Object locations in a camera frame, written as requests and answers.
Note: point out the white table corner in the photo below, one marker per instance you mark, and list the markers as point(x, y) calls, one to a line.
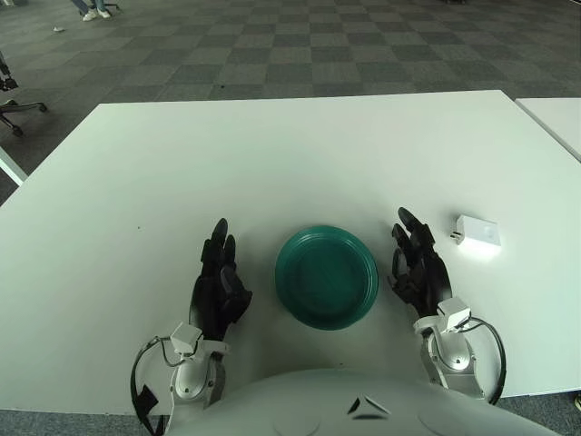
point(9, 165)

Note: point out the white neighbouring table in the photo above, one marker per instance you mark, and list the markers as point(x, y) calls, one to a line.
point(558, 118)

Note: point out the black office chair base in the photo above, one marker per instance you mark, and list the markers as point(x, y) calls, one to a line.
point(22, 107)

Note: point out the green round plate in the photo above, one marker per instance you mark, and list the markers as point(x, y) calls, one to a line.
point(327, 281)

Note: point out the white charger block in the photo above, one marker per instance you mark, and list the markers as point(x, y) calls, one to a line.
point(481, 231)

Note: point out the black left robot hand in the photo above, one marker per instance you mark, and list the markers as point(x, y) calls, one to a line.
point(213, 295)

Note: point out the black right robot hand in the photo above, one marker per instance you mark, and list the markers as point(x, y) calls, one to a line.
point(431, 281)

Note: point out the grey robot torso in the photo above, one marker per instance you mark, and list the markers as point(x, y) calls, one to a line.
point(318, 404)

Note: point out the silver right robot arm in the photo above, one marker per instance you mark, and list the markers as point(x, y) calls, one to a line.
point(454, 359)

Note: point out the person legs white sneakers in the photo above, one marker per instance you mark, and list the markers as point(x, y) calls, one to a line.
point(91, 16)

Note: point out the black device with white dots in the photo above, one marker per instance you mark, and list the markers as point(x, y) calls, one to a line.
point(8, 84)

